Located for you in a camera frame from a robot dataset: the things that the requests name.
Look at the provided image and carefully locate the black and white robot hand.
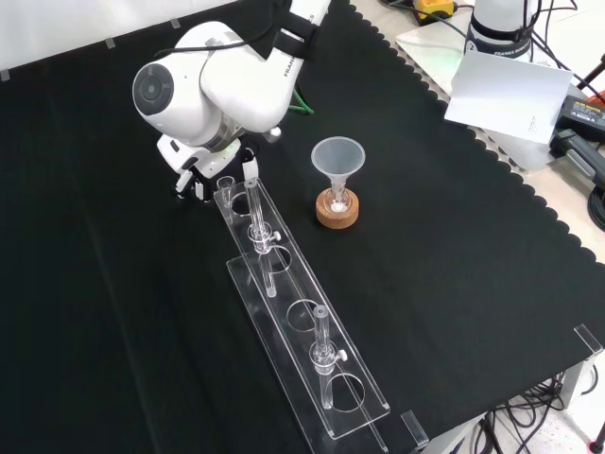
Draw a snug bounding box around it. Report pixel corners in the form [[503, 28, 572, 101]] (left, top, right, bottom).
[[157, 134, 260, 203]]

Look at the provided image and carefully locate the translucent plastic funnel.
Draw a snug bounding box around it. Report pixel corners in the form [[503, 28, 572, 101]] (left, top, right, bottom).
[[310, 136, 367, 201]]

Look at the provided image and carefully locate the clear acrylic funnel stand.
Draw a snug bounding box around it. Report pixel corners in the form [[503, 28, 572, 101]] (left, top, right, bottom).
[[213, 177, 391, 454]]

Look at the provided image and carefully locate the small round-bottom glass flask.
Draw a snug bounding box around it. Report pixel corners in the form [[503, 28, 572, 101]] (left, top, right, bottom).
[[326, 184, 354, 215]]

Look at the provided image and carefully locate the black bench cloth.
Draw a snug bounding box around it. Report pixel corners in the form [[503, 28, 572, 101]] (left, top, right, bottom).
[[0, 0, 605, 454]]

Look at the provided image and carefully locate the yellow stop button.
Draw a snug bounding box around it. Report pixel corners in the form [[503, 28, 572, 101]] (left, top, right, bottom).
[[412, 0, 458, 26]]

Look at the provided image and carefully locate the pale board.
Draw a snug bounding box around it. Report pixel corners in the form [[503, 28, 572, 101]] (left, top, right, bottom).
[[443, 50, 574, 144]]

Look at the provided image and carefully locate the clear cloth clamp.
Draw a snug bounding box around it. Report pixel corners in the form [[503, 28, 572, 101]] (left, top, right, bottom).
[[573, 323, 605, 363], [400, 410, 430, 454]]

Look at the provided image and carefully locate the black clamp tool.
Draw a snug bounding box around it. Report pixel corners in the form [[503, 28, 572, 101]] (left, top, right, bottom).
[[549, 129, 605, 191]]

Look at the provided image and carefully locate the black power adapter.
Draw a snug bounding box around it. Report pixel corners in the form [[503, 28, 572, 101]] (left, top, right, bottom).
[[554, 94, 605, 144]]

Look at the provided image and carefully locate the black tripod leg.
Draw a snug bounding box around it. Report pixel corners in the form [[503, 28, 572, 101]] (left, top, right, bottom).
[[573, 50, 605, 94]]

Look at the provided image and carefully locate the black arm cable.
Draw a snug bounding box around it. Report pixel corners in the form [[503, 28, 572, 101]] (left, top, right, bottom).
[[154, 18, 285, 59]]

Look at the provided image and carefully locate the green cable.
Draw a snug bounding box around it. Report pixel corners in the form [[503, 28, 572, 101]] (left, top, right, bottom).
[[291, 87, 316, 116]]

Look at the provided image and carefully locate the brown cork ring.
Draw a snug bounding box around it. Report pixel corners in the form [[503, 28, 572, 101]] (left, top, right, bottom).
[[315, 187, 360, 231]]

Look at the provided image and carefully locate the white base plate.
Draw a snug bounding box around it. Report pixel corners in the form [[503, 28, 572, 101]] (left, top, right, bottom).
[[394, 21, 568, 172]]

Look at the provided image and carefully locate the black cable bundle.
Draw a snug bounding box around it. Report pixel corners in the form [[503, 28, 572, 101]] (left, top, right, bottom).
[[472, 371, 571, 454]]

